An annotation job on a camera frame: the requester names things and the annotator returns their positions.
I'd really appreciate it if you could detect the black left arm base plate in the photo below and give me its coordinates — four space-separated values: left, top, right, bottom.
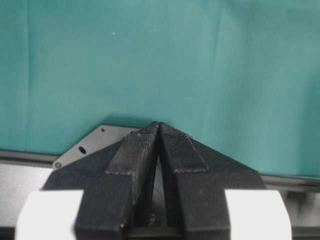
52 124 138 170

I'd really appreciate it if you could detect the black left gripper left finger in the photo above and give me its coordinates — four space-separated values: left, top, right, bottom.
43 121 159 232

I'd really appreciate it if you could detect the green table cloth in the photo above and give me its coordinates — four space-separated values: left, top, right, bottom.
0 0 320 176

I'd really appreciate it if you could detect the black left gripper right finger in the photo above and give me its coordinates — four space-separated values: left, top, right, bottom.
159 122 266 232

